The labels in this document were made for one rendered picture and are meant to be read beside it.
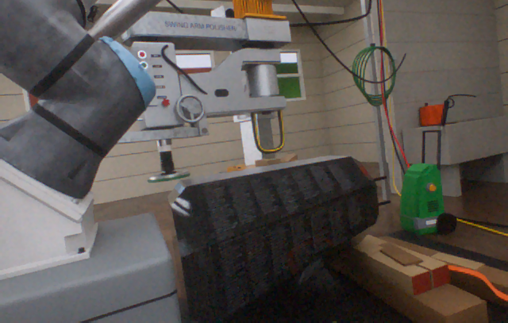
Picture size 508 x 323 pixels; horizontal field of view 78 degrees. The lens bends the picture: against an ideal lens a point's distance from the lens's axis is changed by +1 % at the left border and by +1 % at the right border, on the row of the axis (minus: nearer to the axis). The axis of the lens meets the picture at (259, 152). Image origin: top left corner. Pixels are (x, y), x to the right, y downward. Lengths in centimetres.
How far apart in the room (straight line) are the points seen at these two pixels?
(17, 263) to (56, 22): 39
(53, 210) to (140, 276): 18
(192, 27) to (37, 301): 148
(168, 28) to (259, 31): 53
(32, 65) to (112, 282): 36
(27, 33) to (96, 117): 16
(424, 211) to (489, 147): 194
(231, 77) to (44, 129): 129
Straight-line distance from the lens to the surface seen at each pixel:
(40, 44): 62
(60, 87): 63
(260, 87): 190
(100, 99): 63
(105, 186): 774
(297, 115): 894
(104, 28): 133
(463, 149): 432
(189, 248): 141
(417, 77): 483
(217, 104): 173
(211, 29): 182
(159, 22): 174
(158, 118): 161
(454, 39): 556
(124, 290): 53
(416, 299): 180
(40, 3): 65
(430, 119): 463
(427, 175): 295
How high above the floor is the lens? 101
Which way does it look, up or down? 3 degrees down
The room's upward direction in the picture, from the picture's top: 8 degrees counter-clockwise
